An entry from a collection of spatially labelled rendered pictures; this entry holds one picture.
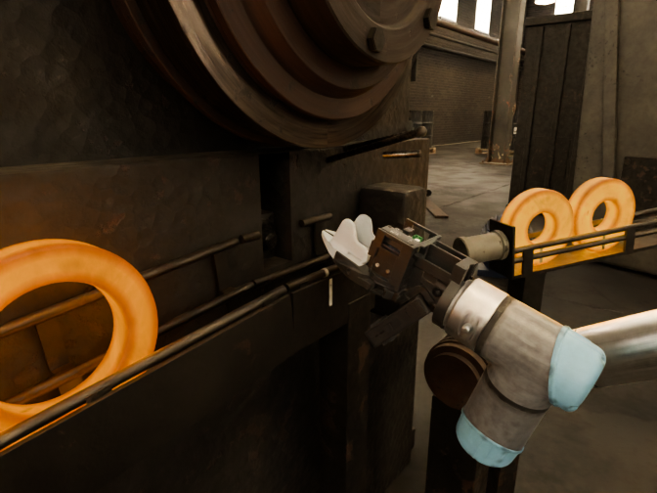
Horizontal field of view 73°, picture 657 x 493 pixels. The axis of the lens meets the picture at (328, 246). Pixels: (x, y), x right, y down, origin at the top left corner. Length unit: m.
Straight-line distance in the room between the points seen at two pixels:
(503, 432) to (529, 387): 0.07
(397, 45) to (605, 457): 1.31
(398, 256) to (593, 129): 2.79
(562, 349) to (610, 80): 2.79
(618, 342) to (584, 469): 0.93
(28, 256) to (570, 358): 0.49
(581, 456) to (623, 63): 2.30
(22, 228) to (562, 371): 0.53
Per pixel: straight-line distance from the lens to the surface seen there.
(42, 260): 0.43
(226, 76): 0.48
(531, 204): 0.95
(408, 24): 0.58
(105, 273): 0.45
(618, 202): 1.10
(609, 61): 3.23
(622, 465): 1.59
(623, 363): 0.62
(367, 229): 0.61
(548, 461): 1.51
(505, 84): 9.47
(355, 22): 0.50
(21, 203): 0.50
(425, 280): 0.55
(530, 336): 0.51
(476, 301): 0.51
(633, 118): 3.18
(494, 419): 0.56
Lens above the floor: 0.92
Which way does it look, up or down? 16 degrees down
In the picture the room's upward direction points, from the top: straight up
